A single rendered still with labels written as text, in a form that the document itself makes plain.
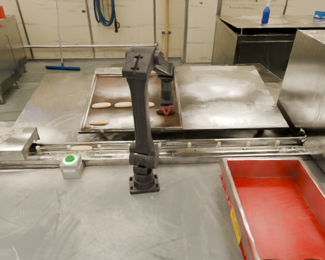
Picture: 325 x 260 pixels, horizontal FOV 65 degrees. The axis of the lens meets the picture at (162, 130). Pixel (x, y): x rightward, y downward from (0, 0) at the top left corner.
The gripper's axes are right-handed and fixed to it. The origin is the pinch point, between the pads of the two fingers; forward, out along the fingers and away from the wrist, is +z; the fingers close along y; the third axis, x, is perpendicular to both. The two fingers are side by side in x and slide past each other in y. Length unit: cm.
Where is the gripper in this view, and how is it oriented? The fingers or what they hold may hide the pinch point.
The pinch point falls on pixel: (166, 111)
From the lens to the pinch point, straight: 135.2
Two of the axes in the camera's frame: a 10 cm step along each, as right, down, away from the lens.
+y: 0.0, -7.0, 7.2
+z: -0.1, 7.2, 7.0
